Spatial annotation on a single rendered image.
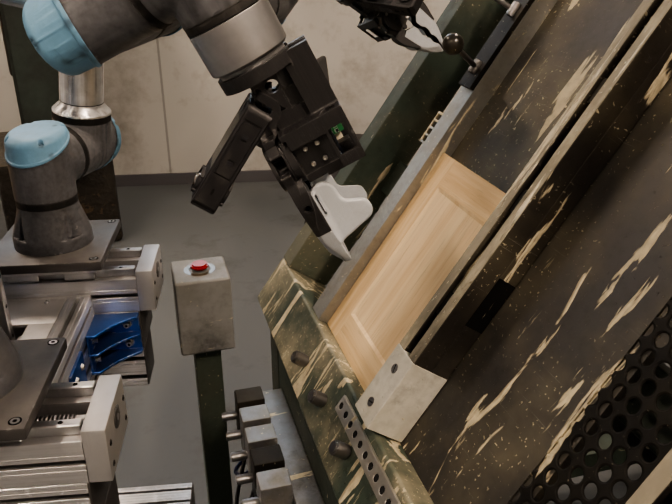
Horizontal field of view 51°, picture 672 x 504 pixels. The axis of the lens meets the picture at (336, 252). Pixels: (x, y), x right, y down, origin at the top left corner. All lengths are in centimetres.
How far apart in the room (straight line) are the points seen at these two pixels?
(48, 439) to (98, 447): 7
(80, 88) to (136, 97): 346
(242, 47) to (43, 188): 88
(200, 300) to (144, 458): 109
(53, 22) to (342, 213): 30
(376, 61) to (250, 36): 432
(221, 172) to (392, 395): 53
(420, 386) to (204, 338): 65
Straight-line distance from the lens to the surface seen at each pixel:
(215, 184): 66
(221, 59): 61
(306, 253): 161
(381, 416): 109
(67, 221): 146
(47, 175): 143
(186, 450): 254
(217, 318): 157
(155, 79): 492
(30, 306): 149
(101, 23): 64
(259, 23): 61
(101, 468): 107
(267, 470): 127
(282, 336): 149
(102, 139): 154
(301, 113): 64
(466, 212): 121
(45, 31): 66
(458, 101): 138
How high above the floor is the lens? 161
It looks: 24 degrees down
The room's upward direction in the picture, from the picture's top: straight up
